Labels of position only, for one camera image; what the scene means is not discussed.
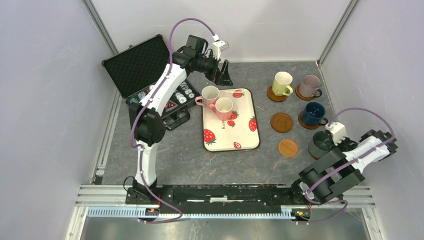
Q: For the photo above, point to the pink cup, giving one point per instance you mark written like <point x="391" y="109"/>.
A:
<point x="222" y="108"/>

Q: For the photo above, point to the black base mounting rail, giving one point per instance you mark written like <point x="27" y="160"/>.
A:
<point x="219" y="199"/>

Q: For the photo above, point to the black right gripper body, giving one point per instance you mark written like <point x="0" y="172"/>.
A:
<point x="345" y="145"/>

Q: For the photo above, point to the dark green mug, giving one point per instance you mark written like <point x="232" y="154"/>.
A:
<point x="320" y="144"/>

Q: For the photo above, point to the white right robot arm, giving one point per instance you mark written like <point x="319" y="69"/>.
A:
<point x="339" y="167"/>

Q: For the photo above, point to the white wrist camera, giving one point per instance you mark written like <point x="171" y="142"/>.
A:
<point x="338" y="132"/>
<point x="218" y="47"/>

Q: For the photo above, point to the dark brown wooden coaster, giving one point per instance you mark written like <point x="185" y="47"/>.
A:
<point x="281" y="122"/>
<point x="309" y="127"/>
<point x="275" y="98"/>
<point x="301" y="96"/>

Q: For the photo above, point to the purple glass mug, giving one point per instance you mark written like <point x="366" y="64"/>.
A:
<point x="310" y="86"/>

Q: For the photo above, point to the light brown wooden coaster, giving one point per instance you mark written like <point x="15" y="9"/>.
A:
<point x="288" y="148"/>

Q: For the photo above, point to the strawberry pattern white tray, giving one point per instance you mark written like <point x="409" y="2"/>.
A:
<point x="239" y="132"/>

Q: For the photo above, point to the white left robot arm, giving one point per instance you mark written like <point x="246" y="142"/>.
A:
<point x="148" y="128"/>

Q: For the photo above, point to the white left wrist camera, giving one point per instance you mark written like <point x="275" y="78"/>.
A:
<point x="218" y="47"/>

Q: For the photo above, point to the light green cup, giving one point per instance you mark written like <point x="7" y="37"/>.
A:
<point x="281" y="85"/>

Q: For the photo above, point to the pink mug with handle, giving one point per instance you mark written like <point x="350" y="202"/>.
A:
<point x="209" y="95"/>

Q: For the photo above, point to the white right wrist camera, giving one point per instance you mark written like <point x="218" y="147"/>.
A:
<point x="338" y="132"/>

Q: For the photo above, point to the dark blue mug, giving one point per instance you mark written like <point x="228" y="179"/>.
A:
<point x="314" y="114"/>

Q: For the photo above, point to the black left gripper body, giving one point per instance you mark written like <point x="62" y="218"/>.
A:
<point x="209" y="66"/>

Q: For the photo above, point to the black poker chip case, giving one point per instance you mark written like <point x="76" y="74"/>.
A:
<point x="135" y="72"/>

